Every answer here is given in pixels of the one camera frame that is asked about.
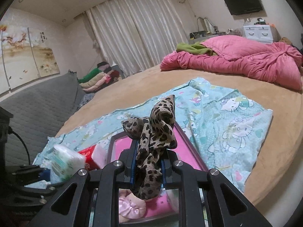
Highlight round tan bed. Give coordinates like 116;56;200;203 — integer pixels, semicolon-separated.
59;66;302;204

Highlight cream curtains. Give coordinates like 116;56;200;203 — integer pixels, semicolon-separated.
86;0;187;76

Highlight floral wall painting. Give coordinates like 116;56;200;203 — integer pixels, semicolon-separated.
0;25;60;94

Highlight white tissue pack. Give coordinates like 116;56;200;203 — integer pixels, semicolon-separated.
50;145;86;183

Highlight cluttered dresser table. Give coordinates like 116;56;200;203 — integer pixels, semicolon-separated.
188;17;244;43

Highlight pink and blue book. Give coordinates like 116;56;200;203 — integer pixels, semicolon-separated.
107;126;208;224

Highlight red tissue box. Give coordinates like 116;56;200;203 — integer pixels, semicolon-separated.
79;145;107;171

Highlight leopard print scrunchie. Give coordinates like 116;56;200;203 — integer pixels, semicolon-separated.
121;94;177;200

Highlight dark shallow cardboard tray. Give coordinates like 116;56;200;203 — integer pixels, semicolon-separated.
106;124;208;226

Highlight black cable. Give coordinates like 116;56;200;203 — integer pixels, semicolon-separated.
8;126;31;166

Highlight pink quilted comforter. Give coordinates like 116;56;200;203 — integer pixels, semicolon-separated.
160;35;302;91

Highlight stack of folded clothes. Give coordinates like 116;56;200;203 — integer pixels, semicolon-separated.
78;61;125;93

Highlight pink satin scrunchie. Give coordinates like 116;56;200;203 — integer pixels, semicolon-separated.
118;193;146;222

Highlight green blanket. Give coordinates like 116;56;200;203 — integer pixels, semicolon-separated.
176;42;217;56

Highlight white drawer cabinet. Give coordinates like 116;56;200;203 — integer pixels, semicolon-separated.
243;25;276;44

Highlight Hello Kitty blue sheet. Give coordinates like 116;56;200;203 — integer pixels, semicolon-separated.
34;77;273;191

